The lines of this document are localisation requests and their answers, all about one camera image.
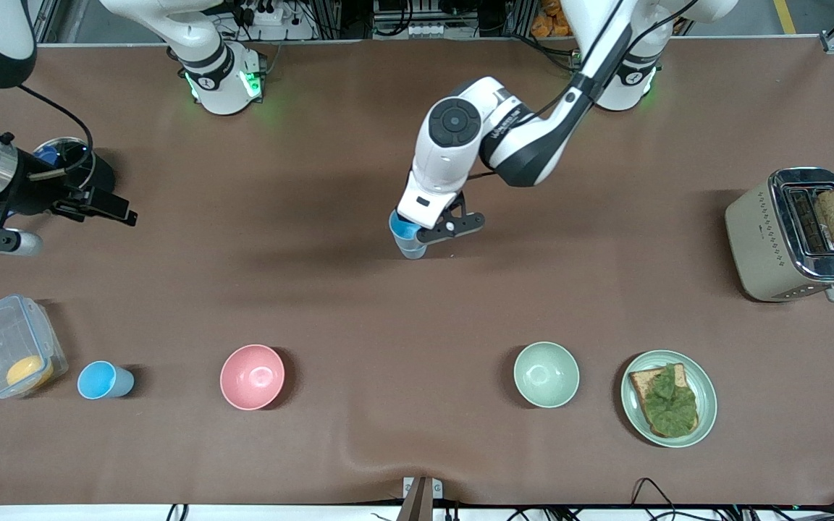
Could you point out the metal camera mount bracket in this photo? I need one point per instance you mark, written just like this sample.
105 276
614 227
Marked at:
420 499

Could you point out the pale green bowl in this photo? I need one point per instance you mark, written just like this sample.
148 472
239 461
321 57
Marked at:
546 375

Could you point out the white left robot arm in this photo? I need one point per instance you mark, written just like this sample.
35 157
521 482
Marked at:
533 145

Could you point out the glass lid with blue knob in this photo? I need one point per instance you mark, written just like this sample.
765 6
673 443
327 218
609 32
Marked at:
51 153

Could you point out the yellow orange food piece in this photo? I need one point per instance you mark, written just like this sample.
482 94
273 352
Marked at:
30 371

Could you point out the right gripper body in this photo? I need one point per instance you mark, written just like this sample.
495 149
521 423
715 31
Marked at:
35 192

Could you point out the bread slice under lettuce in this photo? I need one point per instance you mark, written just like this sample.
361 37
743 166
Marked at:
640 382

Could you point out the pink bowl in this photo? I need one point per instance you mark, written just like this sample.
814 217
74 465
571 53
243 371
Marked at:
252 377

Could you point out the pale green plate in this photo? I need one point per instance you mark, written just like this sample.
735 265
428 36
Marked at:
706 394

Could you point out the white power strip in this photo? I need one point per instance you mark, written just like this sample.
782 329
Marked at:
426 30
266 14

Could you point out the bag of bread buns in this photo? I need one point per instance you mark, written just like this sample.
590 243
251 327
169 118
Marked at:
549 23

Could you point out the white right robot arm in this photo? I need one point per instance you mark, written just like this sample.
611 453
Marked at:
211 72

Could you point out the beige chrome toaster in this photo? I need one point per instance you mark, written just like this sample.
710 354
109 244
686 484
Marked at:
757 246

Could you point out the light blue plastic cup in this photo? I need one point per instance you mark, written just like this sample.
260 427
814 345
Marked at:
412 250
102 380
406 230

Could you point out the green lettuce leaf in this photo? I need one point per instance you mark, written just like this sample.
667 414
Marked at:
670 405

